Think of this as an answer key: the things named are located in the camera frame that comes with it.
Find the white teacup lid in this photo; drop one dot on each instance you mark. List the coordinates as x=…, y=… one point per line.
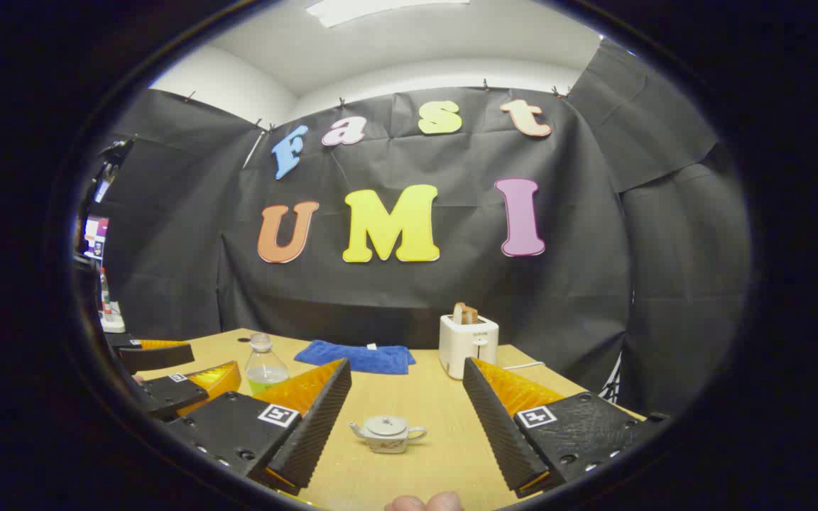
x=386, y=426

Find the blue towel cloth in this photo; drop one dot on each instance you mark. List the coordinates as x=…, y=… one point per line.
x=359, y=357

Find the white patterned sheet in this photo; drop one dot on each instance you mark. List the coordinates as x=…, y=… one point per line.
x=615, y=383

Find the white toaster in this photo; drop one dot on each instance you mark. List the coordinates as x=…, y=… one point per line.
x=466, y=344

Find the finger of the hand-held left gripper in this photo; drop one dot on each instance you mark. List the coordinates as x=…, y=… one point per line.
x=160, y=356
x=167, y=394

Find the white ceramic teacup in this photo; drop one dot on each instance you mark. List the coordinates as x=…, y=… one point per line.
x=388, y=443

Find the green label water bottle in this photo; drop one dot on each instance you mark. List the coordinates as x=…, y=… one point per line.
x=265, y=369

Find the toast bread slice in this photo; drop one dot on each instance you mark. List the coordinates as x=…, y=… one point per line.
x=471, y=316
x=458, y=314

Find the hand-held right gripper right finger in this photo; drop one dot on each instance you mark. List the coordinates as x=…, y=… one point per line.
x=494, y=433

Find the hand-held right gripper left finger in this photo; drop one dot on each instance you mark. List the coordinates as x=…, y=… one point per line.
x=313, y=433

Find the colourful wall poster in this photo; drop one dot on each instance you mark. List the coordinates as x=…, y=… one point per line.
x=96, y=238

